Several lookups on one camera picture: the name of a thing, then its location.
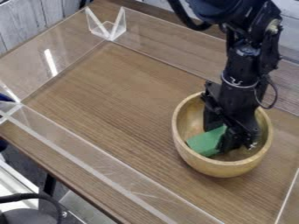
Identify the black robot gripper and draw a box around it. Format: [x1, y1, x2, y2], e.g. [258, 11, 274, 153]
[200, 43, 267, 154]

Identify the green rectangular block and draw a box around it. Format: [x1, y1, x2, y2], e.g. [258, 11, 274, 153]
[185, 125, 227, 158]

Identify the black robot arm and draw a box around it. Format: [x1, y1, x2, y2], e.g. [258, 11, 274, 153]
[167, 0, 283, 153]

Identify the brown wooden bowl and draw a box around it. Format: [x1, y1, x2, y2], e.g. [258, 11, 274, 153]
[172, 92, 274, 178]

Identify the black table leg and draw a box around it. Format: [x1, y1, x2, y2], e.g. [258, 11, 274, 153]
[43, 174, 57, 196]

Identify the clear acrylic tray wall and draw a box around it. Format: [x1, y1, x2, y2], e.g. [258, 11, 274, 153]
[0, 83, 223, 224]

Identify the clear acrylic corner bracket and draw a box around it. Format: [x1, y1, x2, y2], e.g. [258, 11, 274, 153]
[84, 7, 127, 41]

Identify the black cable loop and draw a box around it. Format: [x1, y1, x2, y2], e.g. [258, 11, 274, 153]
[0, 192, 63, 224]

